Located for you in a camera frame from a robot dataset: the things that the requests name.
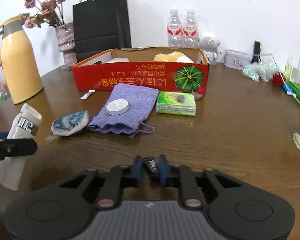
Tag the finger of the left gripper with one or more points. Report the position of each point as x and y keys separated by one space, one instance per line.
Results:
x=17 y=148

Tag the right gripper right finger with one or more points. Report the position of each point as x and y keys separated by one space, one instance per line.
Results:
x=182 y=178

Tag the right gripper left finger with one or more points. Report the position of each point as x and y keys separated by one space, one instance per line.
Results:
x=116 y=180

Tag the small black packet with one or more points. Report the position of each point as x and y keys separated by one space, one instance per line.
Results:
x=151 y=168

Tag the blue white round pouch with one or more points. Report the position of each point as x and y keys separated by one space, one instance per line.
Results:
x=69 y=125

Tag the white round disc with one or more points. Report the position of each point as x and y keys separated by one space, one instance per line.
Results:
x=117 y=107

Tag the green tissue pack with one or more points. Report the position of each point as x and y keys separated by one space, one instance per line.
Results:
x=176 y=103

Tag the yellow thermos jug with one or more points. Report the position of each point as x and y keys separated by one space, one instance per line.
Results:
x=18 y=62

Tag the purple towel cloth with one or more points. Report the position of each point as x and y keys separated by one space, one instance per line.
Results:
x=141 y=103

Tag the small white sachet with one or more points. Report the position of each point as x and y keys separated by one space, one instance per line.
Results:
x=87 y=94

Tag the red cardboard box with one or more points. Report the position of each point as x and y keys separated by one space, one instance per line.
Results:
x=141 y=70

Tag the yellow white plush toy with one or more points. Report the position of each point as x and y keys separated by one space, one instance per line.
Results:
x=172 y=57

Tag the white tin box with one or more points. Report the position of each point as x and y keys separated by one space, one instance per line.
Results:
x=236 y=59

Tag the white plastic case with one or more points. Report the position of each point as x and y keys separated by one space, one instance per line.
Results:
x=118 y=60

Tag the white round robot toy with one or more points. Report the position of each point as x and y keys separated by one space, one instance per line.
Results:
x=210 y=46

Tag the teal crumpled plastic wrap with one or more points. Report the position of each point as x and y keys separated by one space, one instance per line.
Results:
x=263 y=70

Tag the right water bottle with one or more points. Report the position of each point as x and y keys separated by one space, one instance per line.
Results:
x=190 y=30

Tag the water bottle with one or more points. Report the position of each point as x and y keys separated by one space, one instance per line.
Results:
x=174 y=29
x=190 y=30

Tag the red small ornament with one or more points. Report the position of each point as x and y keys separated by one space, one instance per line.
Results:
x=277 y=79

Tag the pink artificial flowers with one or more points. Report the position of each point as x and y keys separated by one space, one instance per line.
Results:
x=48 y=11

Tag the green blue toothbrush pack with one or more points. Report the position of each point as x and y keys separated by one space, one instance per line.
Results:
x=289 y=86

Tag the left water bottle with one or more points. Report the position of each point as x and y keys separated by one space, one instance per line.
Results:
x=174 y=29

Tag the black paper bag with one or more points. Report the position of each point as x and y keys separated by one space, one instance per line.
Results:
x=100 y=25

